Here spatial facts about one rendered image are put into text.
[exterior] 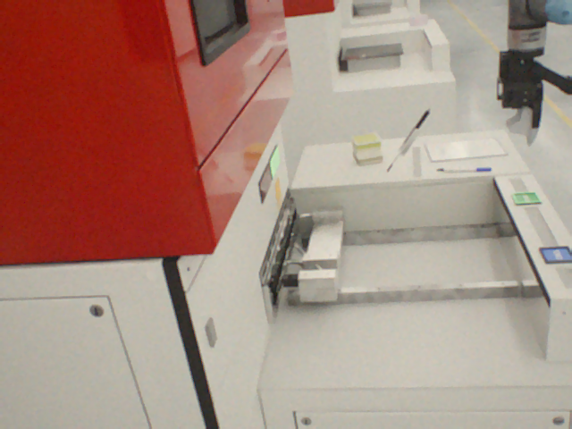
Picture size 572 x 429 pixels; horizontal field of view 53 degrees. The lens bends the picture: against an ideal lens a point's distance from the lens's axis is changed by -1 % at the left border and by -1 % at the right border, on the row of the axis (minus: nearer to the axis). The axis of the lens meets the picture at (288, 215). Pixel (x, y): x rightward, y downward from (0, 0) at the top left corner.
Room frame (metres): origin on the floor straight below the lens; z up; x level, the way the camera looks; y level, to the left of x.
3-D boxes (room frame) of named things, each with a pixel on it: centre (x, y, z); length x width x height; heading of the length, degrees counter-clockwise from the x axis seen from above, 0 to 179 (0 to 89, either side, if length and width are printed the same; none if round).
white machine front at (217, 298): (1.06, 0.08, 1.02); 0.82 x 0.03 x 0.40; 169
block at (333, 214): (1.40, -0.11, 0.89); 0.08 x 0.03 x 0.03; 79
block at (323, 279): (1.09, -0.04, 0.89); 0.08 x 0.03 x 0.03; 79
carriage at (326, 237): (1.24, -0.07, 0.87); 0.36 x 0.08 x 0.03; 169
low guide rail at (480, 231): (1.34, -0.27, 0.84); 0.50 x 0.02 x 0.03; 79
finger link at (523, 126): (1.18, -0.53, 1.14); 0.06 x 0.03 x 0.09; 79
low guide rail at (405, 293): (1.07, -0.22, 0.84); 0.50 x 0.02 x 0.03; 79
